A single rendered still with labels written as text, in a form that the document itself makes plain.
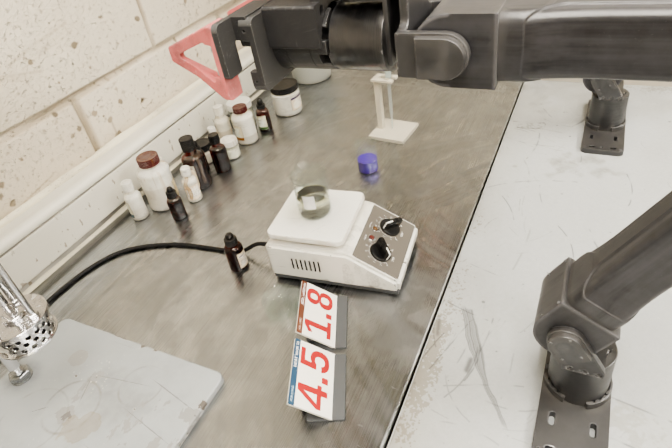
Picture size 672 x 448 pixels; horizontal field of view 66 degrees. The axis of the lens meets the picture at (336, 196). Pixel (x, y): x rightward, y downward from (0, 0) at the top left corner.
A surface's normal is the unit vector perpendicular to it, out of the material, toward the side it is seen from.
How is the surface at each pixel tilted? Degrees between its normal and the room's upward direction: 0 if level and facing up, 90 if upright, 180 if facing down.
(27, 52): 90
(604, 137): 0
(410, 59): 90
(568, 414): 0
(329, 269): 90
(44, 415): 0
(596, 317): 91
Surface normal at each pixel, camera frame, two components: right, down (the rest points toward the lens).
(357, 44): -0.44, 0.44
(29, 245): 0.90, 0.15
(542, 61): -0.22, 0.64
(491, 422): -0.14, -0.80
